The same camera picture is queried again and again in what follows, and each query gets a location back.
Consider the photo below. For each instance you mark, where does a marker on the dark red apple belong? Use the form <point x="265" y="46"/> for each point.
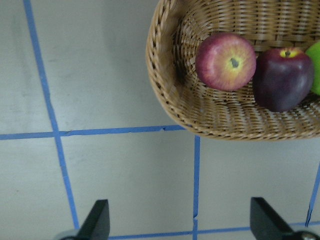
<point x="282" y="79"/>

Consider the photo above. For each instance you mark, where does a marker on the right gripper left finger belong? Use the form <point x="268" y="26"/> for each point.
<point x="97" y="224"/>

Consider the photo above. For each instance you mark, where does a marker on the green apple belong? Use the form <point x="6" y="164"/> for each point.
<point x="314" y="53"/>

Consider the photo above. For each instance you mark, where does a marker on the wicker basket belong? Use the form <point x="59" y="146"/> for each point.
<point x="179" y="26"/>

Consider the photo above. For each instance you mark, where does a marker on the red yellow apple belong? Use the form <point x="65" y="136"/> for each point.
<point x="225" y="61"/>

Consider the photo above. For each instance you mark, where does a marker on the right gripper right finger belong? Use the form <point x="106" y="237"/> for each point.
<point x="266" y="224"/>

